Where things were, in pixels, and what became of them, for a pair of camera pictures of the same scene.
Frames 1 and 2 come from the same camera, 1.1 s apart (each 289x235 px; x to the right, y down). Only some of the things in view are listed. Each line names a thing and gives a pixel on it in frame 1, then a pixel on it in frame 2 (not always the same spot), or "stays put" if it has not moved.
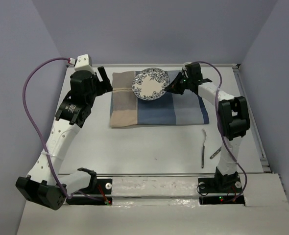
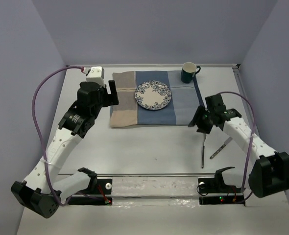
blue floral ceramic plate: (150, 83) to (153, 95)
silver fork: (203, 149) stays put
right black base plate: (219, 185) stays put
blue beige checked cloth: (127, 109) stays put
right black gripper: (173, 87) to (196, 119)
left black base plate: (104, 186) stays put
